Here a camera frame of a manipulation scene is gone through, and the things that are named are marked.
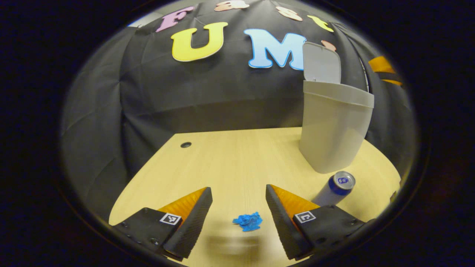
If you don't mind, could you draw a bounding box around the silver blue pop can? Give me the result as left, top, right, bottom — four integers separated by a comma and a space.
311, 171, 356, 207

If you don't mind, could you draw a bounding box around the white desktop garbage bin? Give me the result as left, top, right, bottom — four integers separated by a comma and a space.
299, 42, 375, 174

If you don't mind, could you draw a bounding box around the wooden desktop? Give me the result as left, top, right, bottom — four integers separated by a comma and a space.
108, 127, 402, 267

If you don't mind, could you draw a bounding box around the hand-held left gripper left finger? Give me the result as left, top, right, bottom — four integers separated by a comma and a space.
111, 187, 213, 262

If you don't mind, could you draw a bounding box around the blue paper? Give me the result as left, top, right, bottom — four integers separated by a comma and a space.
233, 212, 263, 232

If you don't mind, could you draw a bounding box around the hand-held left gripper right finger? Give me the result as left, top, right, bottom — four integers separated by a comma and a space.
265, 184, 371, 261

